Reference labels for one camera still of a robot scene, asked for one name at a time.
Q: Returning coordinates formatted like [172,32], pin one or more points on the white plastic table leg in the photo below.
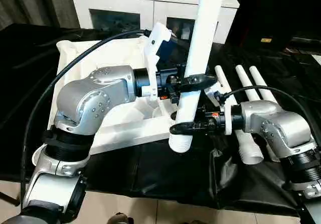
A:
[250,151]
[244,81]
[260,86]
[200,45]

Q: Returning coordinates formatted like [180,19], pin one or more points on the white plastic table top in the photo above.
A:
[120,131]

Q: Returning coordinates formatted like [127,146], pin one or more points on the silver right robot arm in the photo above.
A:
[281,128]

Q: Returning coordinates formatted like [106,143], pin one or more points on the black mat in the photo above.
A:
[163,173]

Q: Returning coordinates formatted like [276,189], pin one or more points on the small yellow tag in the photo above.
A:
[266,40]

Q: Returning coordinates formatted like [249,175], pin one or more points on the white cabinet with glass doors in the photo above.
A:
[113,3]

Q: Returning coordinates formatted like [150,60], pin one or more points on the black bar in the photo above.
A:
[307,40]

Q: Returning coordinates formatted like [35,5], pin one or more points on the white board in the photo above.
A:
[316,59]

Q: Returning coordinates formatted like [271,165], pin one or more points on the grey curtain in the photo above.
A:
[32,3]

